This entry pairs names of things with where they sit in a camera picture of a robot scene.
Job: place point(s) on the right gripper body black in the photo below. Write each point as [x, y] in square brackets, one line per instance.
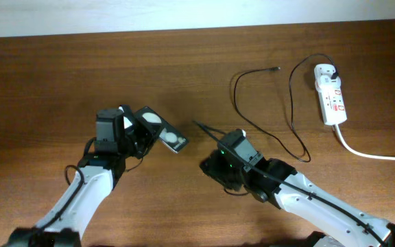
[222, 170]

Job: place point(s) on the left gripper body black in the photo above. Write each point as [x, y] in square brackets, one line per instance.
[139, 140]

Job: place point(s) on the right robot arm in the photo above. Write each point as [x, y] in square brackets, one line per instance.
[237, 164]

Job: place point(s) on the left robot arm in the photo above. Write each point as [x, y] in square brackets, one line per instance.
[120, 134]

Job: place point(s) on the white charger plug adapter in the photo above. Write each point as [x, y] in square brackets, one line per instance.
[325, 82]

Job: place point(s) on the white power strip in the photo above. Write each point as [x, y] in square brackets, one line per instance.
[331, 101]

